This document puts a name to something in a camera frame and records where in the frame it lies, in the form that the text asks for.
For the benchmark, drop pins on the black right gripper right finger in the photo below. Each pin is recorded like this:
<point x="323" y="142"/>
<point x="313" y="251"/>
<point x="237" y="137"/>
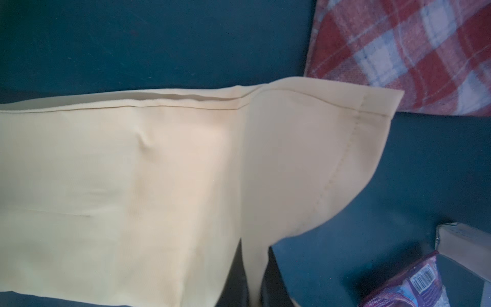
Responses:
<point x="273" y="292"/>

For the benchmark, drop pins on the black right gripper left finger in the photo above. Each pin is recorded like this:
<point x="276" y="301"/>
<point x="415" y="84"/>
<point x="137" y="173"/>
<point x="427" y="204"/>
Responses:
<point x="235" y="292"/>

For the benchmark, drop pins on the yellow tan skirt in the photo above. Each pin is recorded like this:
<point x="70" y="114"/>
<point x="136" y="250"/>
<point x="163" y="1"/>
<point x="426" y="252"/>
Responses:
<point x="142" y="197"/>

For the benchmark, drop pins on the red plaid skirt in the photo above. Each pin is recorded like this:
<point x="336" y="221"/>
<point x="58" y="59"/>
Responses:
<point x="437" y="52"/>

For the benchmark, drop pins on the purple snack packet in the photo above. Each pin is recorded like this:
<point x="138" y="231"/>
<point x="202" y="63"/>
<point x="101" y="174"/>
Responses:
<point x="418" y="285"/>

